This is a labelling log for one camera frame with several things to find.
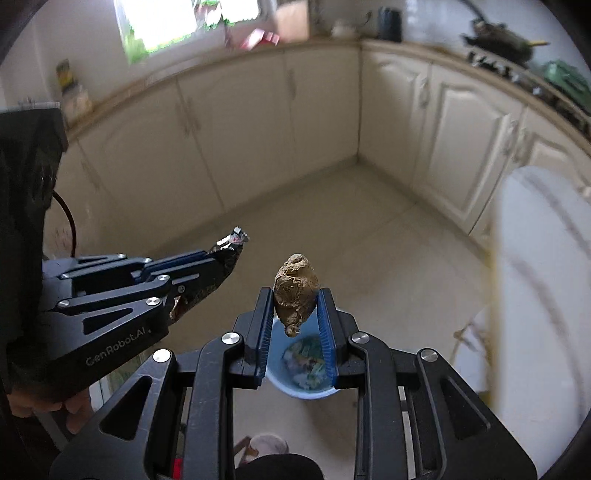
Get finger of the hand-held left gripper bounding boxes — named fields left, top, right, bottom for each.
left=55, top=257, right=238, bottom=339
left=44, top=250, right=214, bottom=282

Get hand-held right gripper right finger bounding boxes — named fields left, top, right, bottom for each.
left=316, top=287, right=539, bottom=480

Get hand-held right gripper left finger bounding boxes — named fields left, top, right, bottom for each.
left=48, top=286, right=276, bottom=480

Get dark brown snack packet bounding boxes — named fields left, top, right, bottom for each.
left=170, top=226, right=252, bottom=324

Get brown lump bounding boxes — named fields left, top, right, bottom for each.
left=272, top=253, right=320, bottom=337

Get light blue bucket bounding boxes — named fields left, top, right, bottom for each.
left=265, top=316, right=340, bottom=401

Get person's left hand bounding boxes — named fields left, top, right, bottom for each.
left=9, top=390, right=92, bottom=435

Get pile of discarded wrappers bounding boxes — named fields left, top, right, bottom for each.
left=281, top=337, right=326, bottom=388

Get person's shoe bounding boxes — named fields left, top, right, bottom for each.
left=238, top=434, right=290, bottom=464

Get yellow labelled jar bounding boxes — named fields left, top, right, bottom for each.
left=56, top=59, right=77, bottom=90

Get cream kitchen cabinets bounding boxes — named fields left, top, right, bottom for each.
left=60, top=39, right=591, bottom=259

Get green plant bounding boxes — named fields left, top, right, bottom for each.
left=124, top=31, right=149, bottom=63

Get red box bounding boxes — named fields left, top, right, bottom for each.
left=240, top=28, right=280, bottom=49

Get kitchen window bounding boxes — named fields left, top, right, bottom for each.
left=113, top=0, right=278, bottom=63

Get black cylindrical container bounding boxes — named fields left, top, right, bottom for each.
left=376, top=7, right=402, bottom=40

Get black gas stove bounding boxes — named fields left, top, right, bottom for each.
left=466, top=48, right=591, bottom=134

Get dark wok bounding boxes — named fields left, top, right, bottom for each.
left=459, top=0, right=551, bottom=63

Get green electric cooker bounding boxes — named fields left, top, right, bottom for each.
left=540, top=60, right=588, bottom=89

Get black cable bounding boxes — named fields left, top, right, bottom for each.
left=51, top=191, right=78, bottom=257

